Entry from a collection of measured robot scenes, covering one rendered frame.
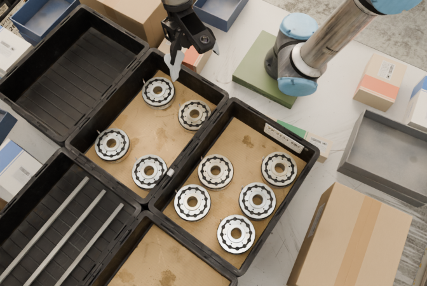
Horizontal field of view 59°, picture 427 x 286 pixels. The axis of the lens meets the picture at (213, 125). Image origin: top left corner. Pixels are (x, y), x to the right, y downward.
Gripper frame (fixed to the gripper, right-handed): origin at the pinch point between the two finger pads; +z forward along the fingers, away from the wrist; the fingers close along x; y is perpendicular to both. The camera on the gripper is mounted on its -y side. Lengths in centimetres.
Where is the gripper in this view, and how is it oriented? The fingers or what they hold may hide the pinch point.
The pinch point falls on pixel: (198, 69)
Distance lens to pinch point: 102.9
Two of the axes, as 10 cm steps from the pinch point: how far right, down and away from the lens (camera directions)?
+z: 1.6, 6.7, 7.2
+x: -7.8, 5.3, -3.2
